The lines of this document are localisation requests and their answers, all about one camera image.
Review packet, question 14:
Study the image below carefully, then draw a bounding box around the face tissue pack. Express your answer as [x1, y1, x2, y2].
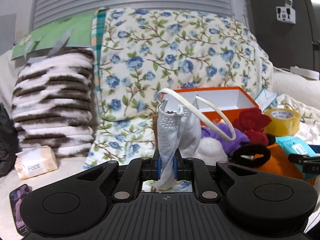
[14, 146, 58, 180]

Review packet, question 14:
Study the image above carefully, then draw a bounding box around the blue floral pillow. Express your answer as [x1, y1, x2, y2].
[84, 8, 273, 169]

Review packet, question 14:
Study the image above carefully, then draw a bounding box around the smartphone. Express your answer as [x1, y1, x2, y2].
[9, 184, 30, 237]

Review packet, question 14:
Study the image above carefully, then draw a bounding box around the black hair scrunchie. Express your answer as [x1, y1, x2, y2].
[231, 145, 271, 168]

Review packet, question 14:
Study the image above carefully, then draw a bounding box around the teal white paper packet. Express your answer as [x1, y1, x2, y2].
[254, 88, 277, 110]

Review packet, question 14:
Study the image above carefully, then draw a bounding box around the brown white striped fluffy cushion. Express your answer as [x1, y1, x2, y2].
[11, 48, 94, 158]

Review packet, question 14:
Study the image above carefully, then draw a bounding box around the white embossed sofa cover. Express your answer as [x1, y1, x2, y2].
[272, 72, 320, 109]

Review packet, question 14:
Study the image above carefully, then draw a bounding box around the orange cardboard box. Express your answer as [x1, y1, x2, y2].
[161, 87, 259, 124]

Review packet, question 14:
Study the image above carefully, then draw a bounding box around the white fluffy pompom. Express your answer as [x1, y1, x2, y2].
[193, 137, 228, 166]

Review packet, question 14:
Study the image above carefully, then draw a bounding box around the purple velvet cloth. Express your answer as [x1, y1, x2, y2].
[200, 122, 251, 157]

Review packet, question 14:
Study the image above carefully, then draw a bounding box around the blue wet wipes pack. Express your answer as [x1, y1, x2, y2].
[276, 136, 317, 157]

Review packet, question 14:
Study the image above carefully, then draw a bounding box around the floral bed blanket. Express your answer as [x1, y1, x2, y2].
[82, 93, 320, 181]

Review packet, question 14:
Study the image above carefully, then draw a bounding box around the dark red fluffy scrunchie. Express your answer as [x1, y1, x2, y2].
[232, 108, 272, 146]

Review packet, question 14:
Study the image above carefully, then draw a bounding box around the orange honeycomb silicone mat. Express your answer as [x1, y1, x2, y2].
[255, 144, 317, 186]

